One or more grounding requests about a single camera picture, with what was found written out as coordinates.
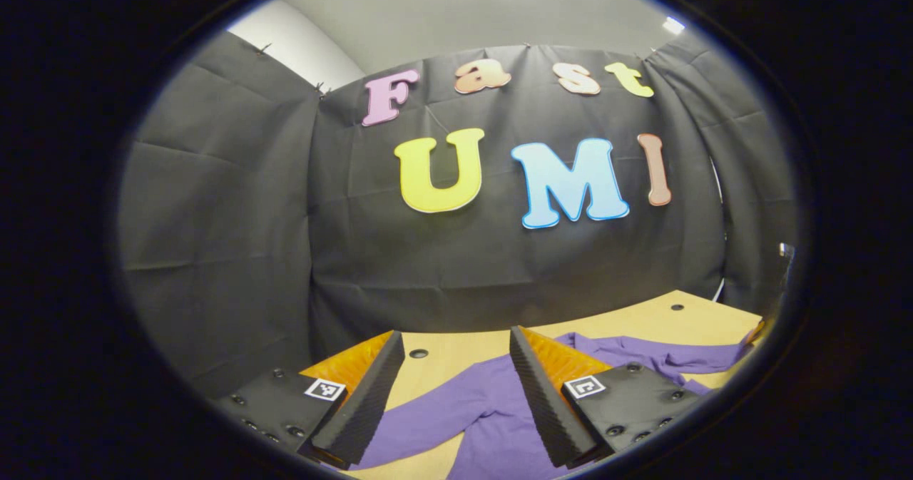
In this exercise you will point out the small ceiling light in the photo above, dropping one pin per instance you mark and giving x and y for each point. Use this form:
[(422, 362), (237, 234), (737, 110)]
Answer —
[(673, 25)]

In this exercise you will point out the purple button shirt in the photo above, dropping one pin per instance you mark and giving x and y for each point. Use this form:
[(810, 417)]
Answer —
[(492, 409)]

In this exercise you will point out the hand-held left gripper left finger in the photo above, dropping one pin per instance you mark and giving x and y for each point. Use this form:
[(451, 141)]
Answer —
[(364, 409)]

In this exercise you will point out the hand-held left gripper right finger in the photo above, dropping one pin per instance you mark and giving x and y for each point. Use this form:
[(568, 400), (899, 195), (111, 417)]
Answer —
[(542, 409)]

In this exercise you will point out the black backdrop cloth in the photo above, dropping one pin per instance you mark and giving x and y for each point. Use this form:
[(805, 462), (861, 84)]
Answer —
[(442, 280)]

